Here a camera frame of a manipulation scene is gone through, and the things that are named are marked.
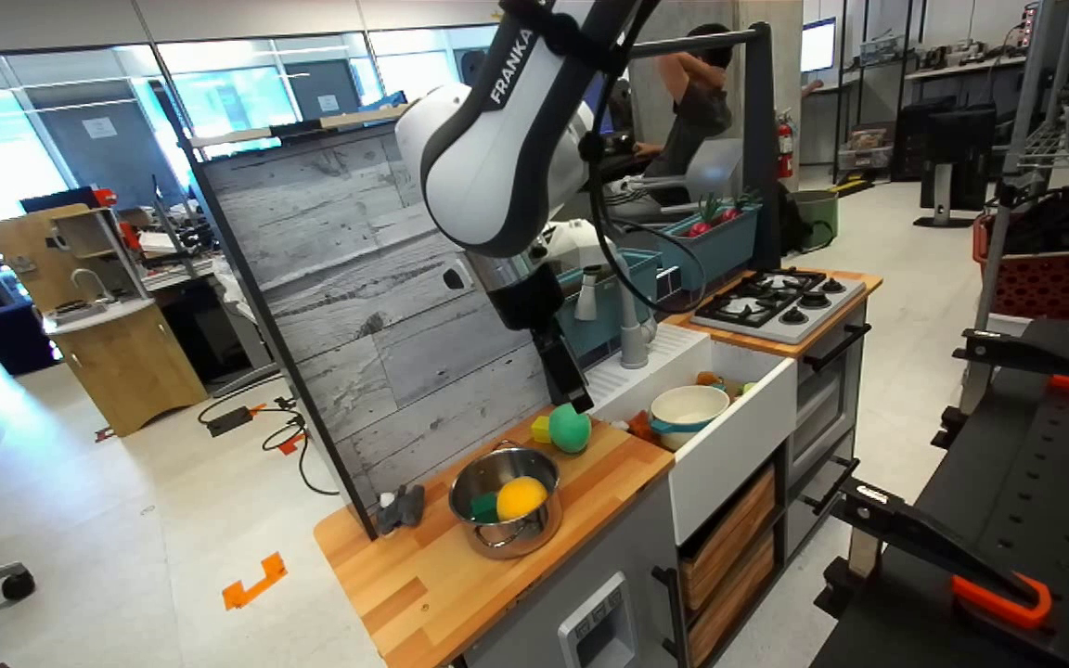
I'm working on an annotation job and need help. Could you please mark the toy oven door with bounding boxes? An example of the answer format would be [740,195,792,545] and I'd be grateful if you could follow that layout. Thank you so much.
[781,305,873,562]

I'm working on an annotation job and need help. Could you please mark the orange handled clamp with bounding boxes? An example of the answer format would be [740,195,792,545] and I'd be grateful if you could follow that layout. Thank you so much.
[828,479,1055,631]

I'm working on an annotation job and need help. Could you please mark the right teal planter box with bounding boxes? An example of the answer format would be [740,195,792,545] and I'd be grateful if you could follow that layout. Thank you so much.
[635,206,762,297]

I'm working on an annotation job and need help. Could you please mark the teal planter box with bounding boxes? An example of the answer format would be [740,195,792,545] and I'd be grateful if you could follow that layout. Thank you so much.
[558,265,653,368]
[635,206,762,297]

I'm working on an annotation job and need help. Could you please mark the wooden cabinet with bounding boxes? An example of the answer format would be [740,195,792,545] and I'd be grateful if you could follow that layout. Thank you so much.
[0,206,208,437]

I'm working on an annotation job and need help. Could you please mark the silver pot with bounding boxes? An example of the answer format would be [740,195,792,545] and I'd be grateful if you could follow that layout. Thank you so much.
[450,445,560,562]

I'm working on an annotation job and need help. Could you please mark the toy gas stove top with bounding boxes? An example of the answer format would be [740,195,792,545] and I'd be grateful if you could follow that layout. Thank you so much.
[693,273,865,342]

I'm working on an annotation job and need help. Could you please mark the white franka robot arm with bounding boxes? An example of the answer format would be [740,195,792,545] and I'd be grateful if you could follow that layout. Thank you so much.
[393,0,656,407]

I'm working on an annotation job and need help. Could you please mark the black metal frame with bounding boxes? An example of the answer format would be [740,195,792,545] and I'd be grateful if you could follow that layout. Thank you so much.
[194,22,782,542]

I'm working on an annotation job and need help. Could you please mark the cream bowl in sink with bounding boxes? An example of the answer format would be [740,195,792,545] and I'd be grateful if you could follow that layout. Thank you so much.
[649,385,732,448]

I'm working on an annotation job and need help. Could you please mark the grey toy faucet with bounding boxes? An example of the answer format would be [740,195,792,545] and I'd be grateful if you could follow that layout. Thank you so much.
[567,269,653,370]

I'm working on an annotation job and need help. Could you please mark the white toy sink basin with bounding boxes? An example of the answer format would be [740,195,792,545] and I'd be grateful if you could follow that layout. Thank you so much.
[586,328,798,542]

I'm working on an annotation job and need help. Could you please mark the person at desk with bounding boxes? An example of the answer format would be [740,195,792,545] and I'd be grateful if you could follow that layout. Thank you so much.
[647,45,732,180]

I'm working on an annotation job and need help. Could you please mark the grey wood backsplash panel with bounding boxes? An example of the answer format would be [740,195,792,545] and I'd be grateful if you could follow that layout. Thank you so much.
[199,125,549,540]

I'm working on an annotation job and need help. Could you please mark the left teal planter box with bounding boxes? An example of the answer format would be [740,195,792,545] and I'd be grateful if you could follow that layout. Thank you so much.
[558,265,653,368]

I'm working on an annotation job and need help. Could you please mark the green plush ball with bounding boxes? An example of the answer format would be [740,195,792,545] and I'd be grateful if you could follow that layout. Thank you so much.
[527,404,589,457]

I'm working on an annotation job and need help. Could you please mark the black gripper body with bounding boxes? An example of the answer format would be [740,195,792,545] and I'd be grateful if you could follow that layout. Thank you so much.
[481,257,589,412]

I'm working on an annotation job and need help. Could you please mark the yellow plush toy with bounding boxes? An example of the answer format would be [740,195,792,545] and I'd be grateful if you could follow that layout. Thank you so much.
[497,477,545,523]

